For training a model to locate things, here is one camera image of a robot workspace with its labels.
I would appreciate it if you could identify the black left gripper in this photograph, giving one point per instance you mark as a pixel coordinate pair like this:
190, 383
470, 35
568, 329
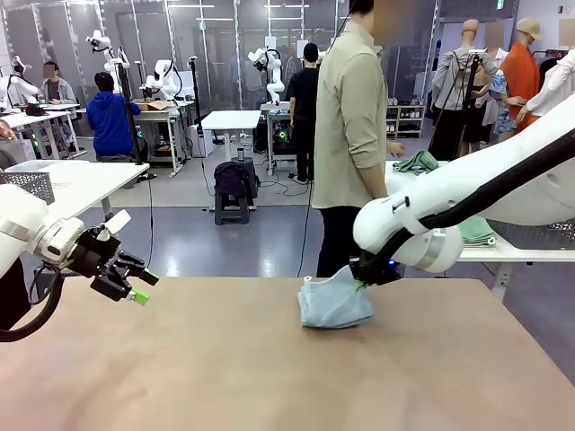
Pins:
96, 265

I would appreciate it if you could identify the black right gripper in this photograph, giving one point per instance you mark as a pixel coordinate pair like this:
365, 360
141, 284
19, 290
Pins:
377, 271

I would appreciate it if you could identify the light blue towel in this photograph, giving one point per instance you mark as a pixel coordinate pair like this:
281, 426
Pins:
334, 305

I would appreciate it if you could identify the sage green towel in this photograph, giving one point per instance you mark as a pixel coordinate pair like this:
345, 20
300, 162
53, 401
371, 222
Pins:
418, 162

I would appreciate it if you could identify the person's right forearm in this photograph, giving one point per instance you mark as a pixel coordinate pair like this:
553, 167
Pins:
376, 184

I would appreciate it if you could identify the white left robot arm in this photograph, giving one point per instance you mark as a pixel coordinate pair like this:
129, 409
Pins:
22, 224

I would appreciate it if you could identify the grey plastic lattice basket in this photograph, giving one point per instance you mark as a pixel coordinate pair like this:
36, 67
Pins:
31, 179

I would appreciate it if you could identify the person's left hand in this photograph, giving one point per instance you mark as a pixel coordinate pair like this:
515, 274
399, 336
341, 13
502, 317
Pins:
396, 149

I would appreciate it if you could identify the bare bystander hand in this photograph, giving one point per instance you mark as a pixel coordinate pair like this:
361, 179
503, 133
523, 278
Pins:
6, 133

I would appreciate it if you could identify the white table with grey leg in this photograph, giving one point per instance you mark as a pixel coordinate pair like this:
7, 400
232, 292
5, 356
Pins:
90, 179

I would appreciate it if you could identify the grey step stool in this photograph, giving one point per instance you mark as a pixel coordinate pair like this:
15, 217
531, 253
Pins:
233, 211

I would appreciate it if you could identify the black backpack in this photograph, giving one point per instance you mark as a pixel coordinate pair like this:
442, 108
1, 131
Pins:
233, 179

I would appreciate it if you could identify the person in blue hoodie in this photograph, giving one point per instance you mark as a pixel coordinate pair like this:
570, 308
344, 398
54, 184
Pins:
112, 125

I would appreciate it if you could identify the white table with rounded corners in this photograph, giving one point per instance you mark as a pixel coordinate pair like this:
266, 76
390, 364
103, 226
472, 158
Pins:
516, 255

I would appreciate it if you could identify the clear plastic bin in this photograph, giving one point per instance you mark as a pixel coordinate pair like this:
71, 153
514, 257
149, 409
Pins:
27, 165

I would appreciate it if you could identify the grey background workbench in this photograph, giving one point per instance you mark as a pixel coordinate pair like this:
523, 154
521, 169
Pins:
157, 116

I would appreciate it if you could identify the white shoe rack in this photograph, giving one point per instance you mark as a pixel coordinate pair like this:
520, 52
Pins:
406, 121

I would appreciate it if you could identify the person in beige shirt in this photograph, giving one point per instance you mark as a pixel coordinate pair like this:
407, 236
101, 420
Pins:
346, 112

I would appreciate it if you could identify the cardboard box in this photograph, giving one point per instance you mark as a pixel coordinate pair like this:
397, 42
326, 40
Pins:
150, 106

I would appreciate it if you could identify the small white standing desk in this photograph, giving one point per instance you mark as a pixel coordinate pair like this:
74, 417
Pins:
231, 120

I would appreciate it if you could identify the thin black pole stand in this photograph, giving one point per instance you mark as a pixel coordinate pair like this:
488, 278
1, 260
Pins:
195, 99

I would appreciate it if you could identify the long white background table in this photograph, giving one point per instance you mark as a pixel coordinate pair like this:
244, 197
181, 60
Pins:
27, 119

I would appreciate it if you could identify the person in black clothes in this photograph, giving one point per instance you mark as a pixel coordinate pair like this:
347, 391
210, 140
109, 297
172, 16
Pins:
303, 94

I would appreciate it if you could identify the seated person in grey jacket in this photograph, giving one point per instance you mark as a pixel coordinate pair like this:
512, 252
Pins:
58, 92

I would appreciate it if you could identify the black tripod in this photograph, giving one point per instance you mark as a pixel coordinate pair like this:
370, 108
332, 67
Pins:
469, 85

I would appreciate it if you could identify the mannequin in grey shirt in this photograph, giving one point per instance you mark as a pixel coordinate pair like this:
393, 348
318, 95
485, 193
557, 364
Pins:
451, 76

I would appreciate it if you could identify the figure in blue patterned dress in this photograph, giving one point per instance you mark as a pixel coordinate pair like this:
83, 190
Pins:
503, 103

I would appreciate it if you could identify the mannequin in orange vest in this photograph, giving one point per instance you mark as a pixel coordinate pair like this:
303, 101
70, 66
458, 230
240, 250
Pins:
521, 81

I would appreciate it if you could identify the mannequin in orange trousers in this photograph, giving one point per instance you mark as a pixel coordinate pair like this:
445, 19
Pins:
557, 85

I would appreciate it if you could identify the tall black camera stand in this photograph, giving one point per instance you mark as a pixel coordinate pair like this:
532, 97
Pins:
128, 112

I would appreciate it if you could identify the metal frame robot workbench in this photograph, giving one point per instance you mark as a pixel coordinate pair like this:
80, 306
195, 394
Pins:
276, 110

